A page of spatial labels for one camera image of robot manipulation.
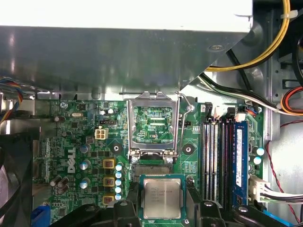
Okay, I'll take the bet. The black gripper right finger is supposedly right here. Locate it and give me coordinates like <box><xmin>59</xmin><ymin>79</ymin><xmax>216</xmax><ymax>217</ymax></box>
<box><xmin>186</xmin><ymin>182</ymin><xmax>288</xmax><ymax>227</ymax></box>

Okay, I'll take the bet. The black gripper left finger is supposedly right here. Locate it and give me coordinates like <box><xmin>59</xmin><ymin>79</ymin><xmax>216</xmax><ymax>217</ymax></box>
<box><xmin>51</xmin><ymin>182</ymin><xmax>144</xmax><ymax>227</ymax></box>

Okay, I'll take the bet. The CPU with silver top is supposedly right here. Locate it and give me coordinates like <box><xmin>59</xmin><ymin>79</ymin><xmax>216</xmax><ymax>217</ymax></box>
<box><xmin>138</xmin><ymin>174</ymin><xmax>187</xmax><ymax>219</ymax></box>

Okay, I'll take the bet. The CPU socket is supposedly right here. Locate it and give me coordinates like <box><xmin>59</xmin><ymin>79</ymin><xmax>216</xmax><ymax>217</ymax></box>
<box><xmin>131</xmin><ymin>157</ymin><xmax>190</xmax><ymax>190</ymax></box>

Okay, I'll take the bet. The RAM slot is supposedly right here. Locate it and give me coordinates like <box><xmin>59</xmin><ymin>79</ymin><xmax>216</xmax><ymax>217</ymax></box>
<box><xmin>210</xmin><ymin>118</ymin><xmax>219</xmax><ymax>201</ymax></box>
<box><xmin>202</xmin><ymin>118</ymin><xmax>211</xmax><ymax>201</ymax></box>
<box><xmin>219</xmin><ymin>113</ymin><xmax>234</xmax><ymax>210</ymax></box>

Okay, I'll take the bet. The metal socket cover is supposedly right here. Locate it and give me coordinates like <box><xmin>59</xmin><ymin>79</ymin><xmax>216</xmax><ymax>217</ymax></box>
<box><xmin>126</xmin><ymin>90</ymin><xmax>180</xmax><ymax>158</ymax></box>

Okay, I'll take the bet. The blue RAM stick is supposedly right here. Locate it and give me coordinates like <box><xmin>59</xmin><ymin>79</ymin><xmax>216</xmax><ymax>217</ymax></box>
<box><xmin>233</xmin><ymin>120</ymin><xmax>249</xmax><ymax>206</ymax></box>

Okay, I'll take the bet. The green motherboard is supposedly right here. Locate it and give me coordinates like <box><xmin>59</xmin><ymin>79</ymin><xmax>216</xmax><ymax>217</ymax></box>
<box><xmin>30</xmin><ymin>98</ymin><xmax>266</xmax><ymax>227</ymax></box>

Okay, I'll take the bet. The white four-pin power connector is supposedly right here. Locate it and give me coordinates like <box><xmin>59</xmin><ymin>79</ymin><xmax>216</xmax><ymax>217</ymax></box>
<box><xmin>95</xmin><ymin>128</ymin><xmax>109</xmax><ymax>140</ymax></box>

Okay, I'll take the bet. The blue VGA port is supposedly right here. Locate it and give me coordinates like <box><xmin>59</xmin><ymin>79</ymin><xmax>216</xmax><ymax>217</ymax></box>
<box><xmin>30</xmin><ymin>205</ymin><xmax>51</xmax><ymax>227</ymax></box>

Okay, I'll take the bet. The black PC case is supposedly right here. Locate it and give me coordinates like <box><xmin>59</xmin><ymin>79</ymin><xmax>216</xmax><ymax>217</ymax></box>
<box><xmin>0</xmin><ymin>0</ymin><xmax>303</xmax><ymax>227</ymax></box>

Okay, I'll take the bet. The black case fan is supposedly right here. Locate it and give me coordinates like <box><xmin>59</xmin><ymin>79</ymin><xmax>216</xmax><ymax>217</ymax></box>
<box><xmin>0</xmin><ymin>132</ymin><xmax>34</xmax><ymax>227</ymax></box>

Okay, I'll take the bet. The grey power supply unit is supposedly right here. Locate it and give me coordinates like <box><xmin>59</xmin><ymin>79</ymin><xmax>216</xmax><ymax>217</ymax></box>
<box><xmin>0</xmin><ymin>0</ymin><xmax>255</xmax><ymax>95</ymax></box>

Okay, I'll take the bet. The white connector with wires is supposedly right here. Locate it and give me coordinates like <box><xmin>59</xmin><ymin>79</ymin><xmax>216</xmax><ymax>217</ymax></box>
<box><xmin>250</xmin><ymin>176</ymin><xmax>303</xmax><ymax>203</ymax></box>

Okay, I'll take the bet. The wire locking lever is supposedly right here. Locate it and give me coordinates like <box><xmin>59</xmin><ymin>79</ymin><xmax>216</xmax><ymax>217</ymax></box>
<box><xmin>174</xmin><ymin>90</ymin><xmax>194</xmax><ymax>157</ymax></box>

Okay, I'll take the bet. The white and black wire bundle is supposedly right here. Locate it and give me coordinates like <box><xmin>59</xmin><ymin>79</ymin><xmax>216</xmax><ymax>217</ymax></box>
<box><xmin>198</xmin><ymin>72</ymin><xmax>303</xmax><ymax>117</ymax></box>

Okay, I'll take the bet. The orange wire bundle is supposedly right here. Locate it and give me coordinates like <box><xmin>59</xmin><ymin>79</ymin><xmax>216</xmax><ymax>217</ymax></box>
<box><xmin>280</xmin><ymin>86</ymin><xmax>303</xmax><ymax>114</ymax></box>

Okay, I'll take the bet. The yellow wire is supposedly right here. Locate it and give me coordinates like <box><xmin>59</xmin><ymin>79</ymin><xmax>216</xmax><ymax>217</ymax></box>
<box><xmin>205</xmin><ymin>0</ymin><xmax>292</xmax><ymax>71</ymax></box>

